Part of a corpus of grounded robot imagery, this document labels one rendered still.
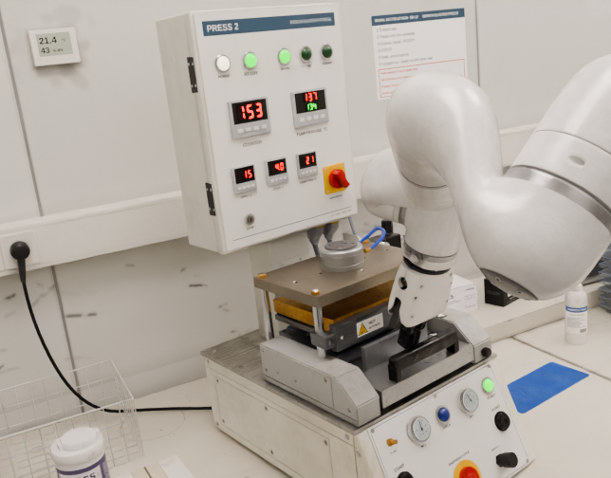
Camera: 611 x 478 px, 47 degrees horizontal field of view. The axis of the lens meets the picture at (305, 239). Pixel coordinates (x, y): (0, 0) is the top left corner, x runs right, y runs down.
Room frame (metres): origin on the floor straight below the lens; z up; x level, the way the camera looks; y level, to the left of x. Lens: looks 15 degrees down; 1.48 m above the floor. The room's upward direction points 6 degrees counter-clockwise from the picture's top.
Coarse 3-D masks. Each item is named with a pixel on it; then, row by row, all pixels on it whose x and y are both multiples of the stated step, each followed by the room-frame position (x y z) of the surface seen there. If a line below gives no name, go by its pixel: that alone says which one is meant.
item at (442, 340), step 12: (444, 336) 1.06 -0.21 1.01; (456, 336) 1.08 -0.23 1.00; (408, 348) 1.03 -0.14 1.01; (420, 348) 1.03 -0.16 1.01; (432, 348) 1.04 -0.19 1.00; (444, 348) 1.06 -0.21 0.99; (456, 348) 1.08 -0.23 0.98; (396, 360) 1.00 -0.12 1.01; (408, 360) 1.01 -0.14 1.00; (420, 360) 1.03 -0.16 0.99; (396, 372) 0.99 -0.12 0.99
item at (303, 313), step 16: (368, 288) 1.20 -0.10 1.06; (384, 288) 1.19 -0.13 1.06; (288, 304) 1.16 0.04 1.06; (304, 304) 1.15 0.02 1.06; (336, 304) 1.13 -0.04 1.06; (352, 304) 1.12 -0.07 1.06; (368, 304) 1.11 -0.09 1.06; (288, 320) 1.16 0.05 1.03; (304, 320) 1.13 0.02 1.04; (336, 320) 1.07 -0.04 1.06
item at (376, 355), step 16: (432, 336) 1.16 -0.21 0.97; (368, 352) 1.05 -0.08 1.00; (384, 352) 1.07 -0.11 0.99; (448, 352) 1.08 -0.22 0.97; (464, 352) 1.09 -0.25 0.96; (368, 368) 1.05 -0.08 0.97; (384, 368) 1.05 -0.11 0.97; (416, 368) 1.04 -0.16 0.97; (432, 368) 1.04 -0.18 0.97; (448, 368) 1.06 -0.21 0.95; (384, 384) 0.99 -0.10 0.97; (400, 384) 1.00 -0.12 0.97; (416, 384) 1.02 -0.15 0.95; (384, 400) 0.97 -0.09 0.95
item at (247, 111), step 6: (252, 102) 1.25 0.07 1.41; (258, 102) 1.26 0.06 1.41; (240, 108) 1.23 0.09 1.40; (246, 108) 1.24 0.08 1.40; (252, 108) 1.25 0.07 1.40; (258, 108) 1.26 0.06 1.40; (240, 114) 1.23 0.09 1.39; (246, 114) 1.24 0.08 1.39; (252, 114) 1.25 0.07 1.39; (258, 114) 1.26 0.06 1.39; (240, 120) 1.23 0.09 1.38
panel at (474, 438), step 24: (456, 384) 1.06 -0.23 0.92; (480, 384) 1.09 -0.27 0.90; (408, 408) 1.00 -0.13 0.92; (432, 408) 1.02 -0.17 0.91; (456, 408) 1.04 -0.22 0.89; (480, 408) 1.06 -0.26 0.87; (504, 408) 1.09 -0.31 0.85; (384, 432) 0.95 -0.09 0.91; (432, 432) 1.00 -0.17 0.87; (456, 432) 1.02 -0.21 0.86; (480, 432) 1.04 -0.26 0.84; (504, 432) 1.06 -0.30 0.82; (384, 456) 0.93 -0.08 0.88; (408, 456) 0.95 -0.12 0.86; (432, 456) 0.97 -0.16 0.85; (456, 456) 1.00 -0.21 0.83; (480, 456) 1.02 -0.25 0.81
